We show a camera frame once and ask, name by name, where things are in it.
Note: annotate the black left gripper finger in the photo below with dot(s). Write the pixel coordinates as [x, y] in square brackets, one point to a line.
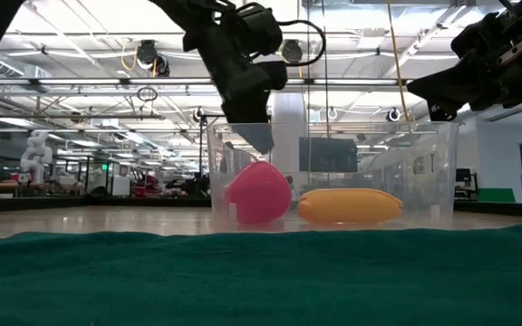
[242, 122]
[263, 127]

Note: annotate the red toy fruit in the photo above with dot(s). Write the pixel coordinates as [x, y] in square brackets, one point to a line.
[258, 192]

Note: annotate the clear plastic container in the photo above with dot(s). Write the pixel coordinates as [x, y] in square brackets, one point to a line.
[424, 181]

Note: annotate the yellow toy banana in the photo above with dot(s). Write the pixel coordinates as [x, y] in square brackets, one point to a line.
[349, 206]

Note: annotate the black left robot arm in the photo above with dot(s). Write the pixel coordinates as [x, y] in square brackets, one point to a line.
[175, 11]

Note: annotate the small round ceiling reel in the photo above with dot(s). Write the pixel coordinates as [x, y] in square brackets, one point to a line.
[198, 114]
[332, 113]
[393, 114]

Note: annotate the green panel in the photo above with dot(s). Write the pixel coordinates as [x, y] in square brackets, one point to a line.
[496, 195]

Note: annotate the dark green cloth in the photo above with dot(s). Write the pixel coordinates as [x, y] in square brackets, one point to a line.
[261, 280]

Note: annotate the white humanoid robot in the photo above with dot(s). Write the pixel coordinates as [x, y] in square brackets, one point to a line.
[36, 156]

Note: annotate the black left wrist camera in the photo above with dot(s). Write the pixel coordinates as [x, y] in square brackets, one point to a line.
[261, 29]

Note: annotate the black wall monitor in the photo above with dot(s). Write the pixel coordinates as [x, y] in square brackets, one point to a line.
[329, 155]

